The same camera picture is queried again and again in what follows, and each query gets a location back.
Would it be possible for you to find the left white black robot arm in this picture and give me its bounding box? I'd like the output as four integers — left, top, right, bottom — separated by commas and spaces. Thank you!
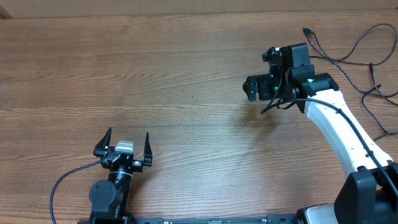
87, 128, 153, 224

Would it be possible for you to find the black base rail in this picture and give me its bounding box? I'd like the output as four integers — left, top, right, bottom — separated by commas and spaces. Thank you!
131, 214, 302, 224

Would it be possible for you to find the short black USB cable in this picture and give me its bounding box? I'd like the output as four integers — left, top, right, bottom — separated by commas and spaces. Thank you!
302, 23, 398, 67

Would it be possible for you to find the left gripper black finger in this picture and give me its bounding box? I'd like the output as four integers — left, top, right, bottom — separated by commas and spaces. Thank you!
144, 132, 152, 162
94, 126, 113, 151

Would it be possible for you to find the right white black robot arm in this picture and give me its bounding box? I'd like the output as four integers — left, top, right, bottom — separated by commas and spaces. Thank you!
243, 43, 397, 223

